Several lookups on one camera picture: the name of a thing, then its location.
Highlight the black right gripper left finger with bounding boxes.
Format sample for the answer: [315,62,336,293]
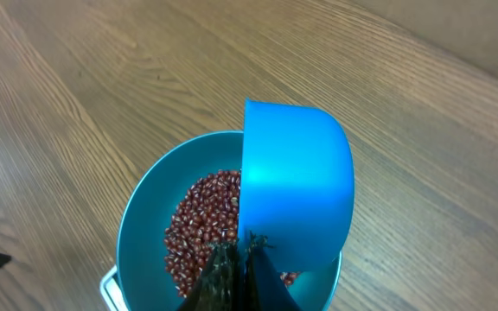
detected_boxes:
[177,242,239,311]

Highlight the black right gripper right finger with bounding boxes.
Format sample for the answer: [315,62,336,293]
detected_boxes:
[243,232,301,311]

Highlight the blue plastic measuring scoop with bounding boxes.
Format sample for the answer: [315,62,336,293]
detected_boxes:
[236,98,356,311]

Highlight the red beans in bowl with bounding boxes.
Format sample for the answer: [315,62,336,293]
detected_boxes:
[163,168,302,299]

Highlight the blue metal bowl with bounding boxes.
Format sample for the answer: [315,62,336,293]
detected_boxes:
[115,130,343,311]

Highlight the white digital kitchen scale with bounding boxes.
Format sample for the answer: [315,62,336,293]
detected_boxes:
[99,266,129,311]

